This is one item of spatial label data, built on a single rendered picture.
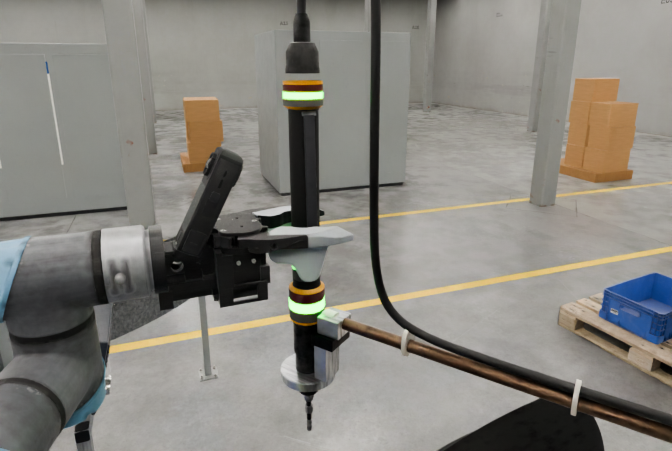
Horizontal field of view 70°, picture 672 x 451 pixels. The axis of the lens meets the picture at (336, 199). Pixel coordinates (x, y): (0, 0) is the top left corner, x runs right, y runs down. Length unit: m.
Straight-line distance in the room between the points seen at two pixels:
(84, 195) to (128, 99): 2.26
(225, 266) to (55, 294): 0.15
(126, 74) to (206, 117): 3.98
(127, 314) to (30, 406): 2.13
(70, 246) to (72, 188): 6.23
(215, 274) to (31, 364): 0.18
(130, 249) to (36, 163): 6.24
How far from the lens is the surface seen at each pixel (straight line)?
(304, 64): 0.51
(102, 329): 1.29
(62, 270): 0.51
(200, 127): 8.62
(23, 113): 6.66
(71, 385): 0.53
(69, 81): 6.54
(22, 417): 0.49
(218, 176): 0.49
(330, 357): 0.61
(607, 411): 0.51
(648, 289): 4.23
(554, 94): 6.65
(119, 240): 0.51
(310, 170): 0.52
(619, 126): 8.78
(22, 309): 0.53
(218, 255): 0.51
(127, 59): 4.76
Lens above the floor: 1.84
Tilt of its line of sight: 16 degrees down
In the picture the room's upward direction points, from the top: straight up
